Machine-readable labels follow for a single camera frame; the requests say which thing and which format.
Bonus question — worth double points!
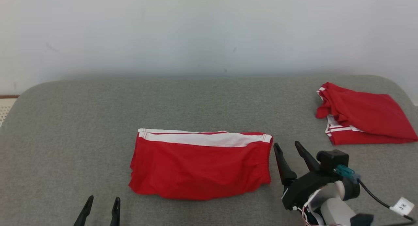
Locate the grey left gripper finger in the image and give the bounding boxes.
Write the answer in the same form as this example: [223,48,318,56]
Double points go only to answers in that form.
[73,196,94,226]
[110,197,121,226]

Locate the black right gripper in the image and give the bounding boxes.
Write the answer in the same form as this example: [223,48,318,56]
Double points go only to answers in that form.
[273,141,337,211]

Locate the red jersey top white trim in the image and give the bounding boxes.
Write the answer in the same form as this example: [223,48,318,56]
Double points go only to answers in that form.
[315,82,418,145]

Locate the red shorts with 23 print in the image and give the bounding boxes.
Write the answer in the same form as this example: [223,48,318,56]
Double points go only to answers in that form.
[128,128,273,201]

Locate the cream perforated laundry basket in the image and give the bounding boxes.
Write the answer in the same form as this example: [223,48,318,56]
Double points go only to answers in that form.
[0,95,20,125]

